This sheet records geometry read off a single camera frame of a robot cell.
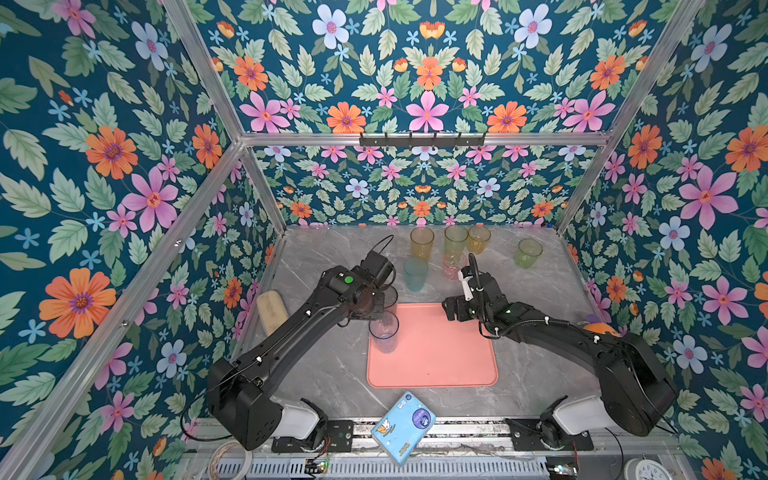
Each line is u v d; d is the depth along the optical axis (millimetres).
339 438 735
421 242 994
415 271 937
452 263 992
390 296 842
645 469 663
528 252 1037
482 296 665
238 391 387
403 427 705
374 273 586
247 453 699
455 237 982
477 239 1112
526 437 732
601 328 835
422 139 916
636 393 421
